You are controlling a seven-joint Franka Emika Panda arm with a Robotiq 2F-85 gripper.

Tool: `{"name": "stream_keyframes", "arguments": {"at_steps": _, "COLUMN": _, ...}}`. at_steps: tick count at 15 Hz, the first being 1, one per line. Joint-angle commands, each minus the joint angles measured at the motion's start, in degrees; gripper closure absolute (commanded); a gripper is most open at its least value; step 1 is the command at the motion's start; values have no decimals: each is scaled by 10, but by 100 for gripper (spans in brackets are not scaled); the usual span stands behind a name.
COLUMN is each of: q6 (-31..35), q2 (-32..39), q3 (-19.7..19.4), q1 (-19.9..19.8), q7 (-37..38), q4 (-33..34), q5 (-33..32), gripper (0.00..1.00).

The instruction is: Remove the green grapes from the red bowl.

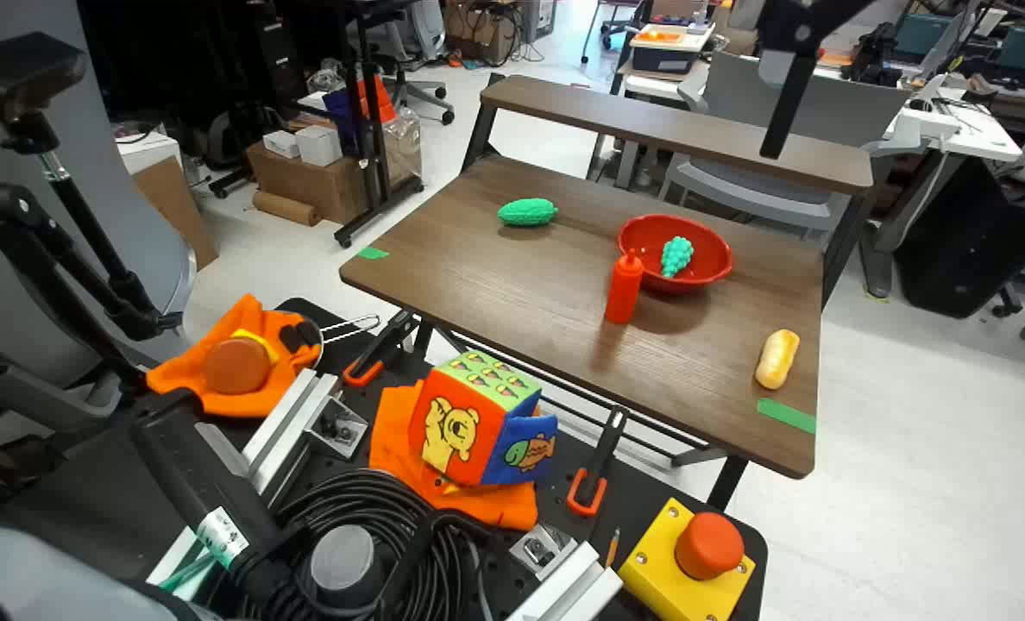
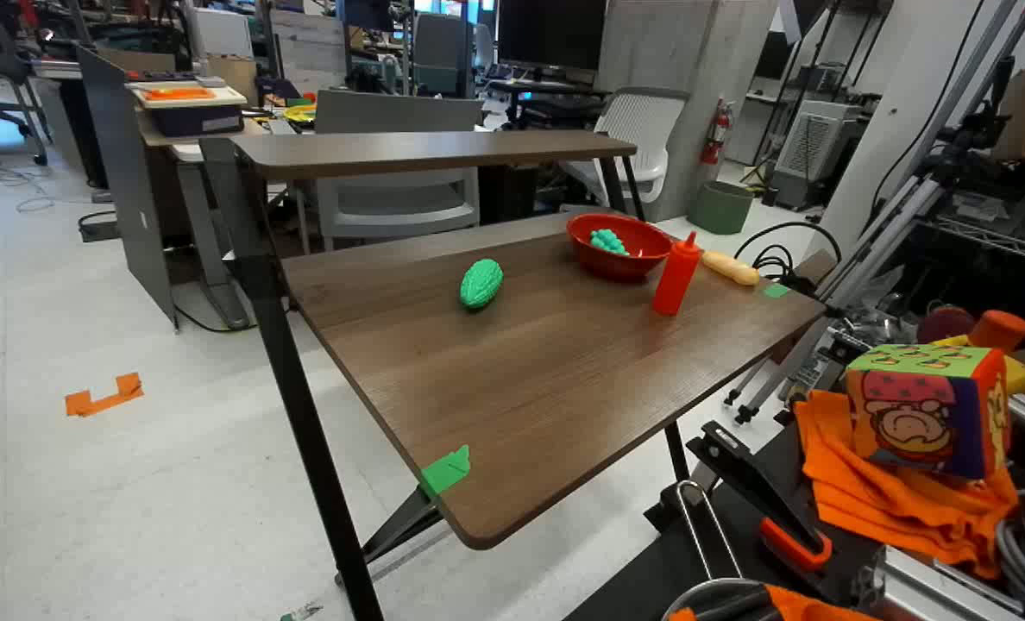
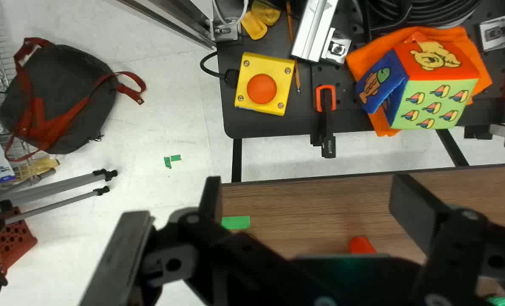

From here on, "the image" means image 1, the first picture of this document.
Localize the green toy grape bunch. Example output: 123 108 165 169
661 235 693 278

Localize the red plastic bowl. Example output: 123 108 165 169
617 213 732 295

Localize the green toy cucumber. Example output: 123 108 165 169
497 196 558 228

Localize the colourful soft toy cube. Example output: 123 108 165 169
406 348 558 487

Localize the red ketchup bottle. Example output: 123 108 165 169
606 253 642 323

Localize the green tape strip left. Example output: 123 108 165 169
359 245 392 263

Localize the green tape strip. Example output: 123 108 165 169
359 245 392 263
755 395 818 435

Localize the orange clamp left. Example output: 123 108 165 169
342 310 419 388

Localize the orange clamp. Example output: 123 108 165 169
342 310 419 388
566 409 630 516

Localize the orange cloth under cube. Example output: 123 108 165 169
369 384 540 530

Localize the orange clamp right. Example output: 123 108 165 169
566 409 630 516

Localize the wooden raised shelf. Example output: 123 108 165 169
462 77 875 192

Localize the cardboard box on floor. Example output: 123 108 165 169
245 112 366 228

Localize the black tripod stand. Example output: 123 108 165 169
334 0 420 248

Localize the yellow toy corn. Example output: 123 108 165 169
755 328 801 388

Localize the grey round knob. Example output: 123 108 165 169
306 524 375 608

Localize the yellow box red button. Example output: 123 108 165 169
617 498 755 621

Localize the green tape strip right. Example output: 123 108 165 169
755 395 818 435

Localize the orange cloth left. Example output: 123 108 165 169
145 292 326 417

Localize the grey chair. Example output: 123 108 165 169
662 50 906 239

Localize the black bag under desk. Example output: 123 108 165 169
895 159 1025 318

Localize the black coiled cable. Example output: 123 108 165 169
225 462 505 621

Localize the aluminium extrusion rail bottom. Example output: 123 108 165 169
507 541 623 621

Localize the aluminium extrusion rail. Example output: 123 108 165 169
507 541 623 621
150 369 334 600

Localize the aluminium extrusion rail left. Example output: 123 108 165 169
150 369 334 600

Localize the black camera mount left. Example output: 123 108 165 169
0 31 197 487

